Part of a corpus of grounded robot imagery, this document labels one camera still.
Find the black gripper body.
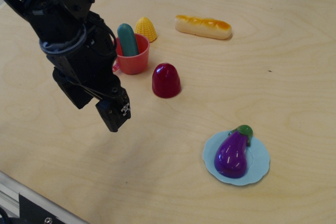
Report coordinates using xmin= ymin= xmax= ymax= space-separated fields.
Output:
xmin=47 ymin=12 xmax=129 ymax=103

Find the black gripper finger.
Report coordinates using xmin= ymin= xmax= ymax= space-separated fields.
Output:
xmin=52 ymin=67 xmax=97 ymax=109
xmin=96 ymin=99 xmax=131 ymax=132

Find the green toy cucumber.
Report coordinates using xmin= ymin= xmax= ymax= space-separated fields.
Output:
xmin=117 ymin=23 xmax=139 ymax=57

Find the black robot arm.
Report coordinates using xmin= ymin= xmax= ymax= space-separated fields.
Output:
xmin=4 ymin=0 xmax=131 ymax=132

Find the pink plastic cup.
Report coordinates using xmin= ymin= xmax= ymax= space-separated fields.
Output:
xmin=112 ymin=33 xmax=150 ymax=74

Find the dark red toy dome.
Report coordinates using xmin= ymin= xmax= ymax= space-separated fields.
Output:
xmin=152 ymin=62 xmax=181 ymax=99

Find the yellow toy corn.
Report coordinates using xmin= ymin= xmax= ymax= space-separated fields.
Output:
xmin=134 ymin=17 xmax=158 ymax=42

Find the purple toy eggplant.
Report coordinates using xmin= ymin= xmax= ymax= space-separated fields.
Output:
xmin=214 ymin=125 xmax=253 ymax=179

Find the toy bread loaf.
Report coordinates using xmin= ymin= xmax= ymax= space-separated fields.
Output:
xmin=174 ymin=15 xmax=232 ymax=40

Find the light blue plate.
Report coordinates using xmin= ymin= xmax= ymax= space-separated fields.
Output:
xmin=203 ymin=131 xmax=270 ymax=186

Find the aluminium table frame rail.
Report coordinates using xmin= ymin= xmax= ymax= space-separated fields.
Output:
xmin=1 ymin=172 xmax=86 ymax=224

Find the black corner bracket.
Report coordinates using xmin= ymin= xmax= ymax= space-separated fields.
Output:
xmin=19 ymin=195 xmax=65 ymax=224

